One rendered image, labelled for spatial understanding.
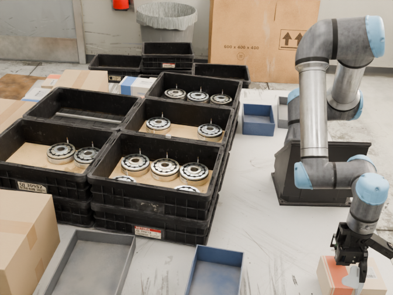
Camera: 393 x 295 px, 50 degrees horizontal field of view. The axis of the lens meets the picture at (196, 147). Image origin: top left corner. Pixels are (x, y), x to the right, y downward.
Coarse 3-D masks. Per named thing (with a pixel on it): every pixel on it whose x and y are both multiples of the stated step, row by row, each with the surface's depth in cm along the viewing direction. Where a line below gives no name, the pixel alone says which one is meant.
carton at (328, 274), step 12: (324, 264) 126; (372, 264) 126; (324, 276) 124; (336, 276) 122; (372, 276) 122; (324, 288) 124; (336, 288) 119; (348, 288) 119; (372, 288) 119; (384, 288) 119
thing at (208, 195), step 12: (120, 132) 157; (192, 144) 153; (204, 144) 153; (96, 168) 138; (216, 168) 140; (96, 180) 133; (108, 180) 132; (120, 180) 133; (144, 192) 132; (156, 192) 131; (168, 192) 130; (180, 192) 129; (192, 192) 129
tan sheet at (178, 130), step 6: (144, 126) 182; (174, 126) 183; (180, 126) 183; (186, 126) 183; (192, 126) 183; (168, 132) 178; (174, 132) 178; (180, 132) 179; (186, 132) 179; (192, 132) 179; (222, 132) 180; (192, 138) 175; (222, 138) 176
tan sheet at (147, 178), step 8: (120, 160) 159; (120, 168) 155; (112, 176) 151; (144, 176) 152; (152, 184) 148; (160, 184) 148; (168, 184) 148; (176, 184) 148; (184, 184) 149; (208, 184) 149; (200, 192) 145
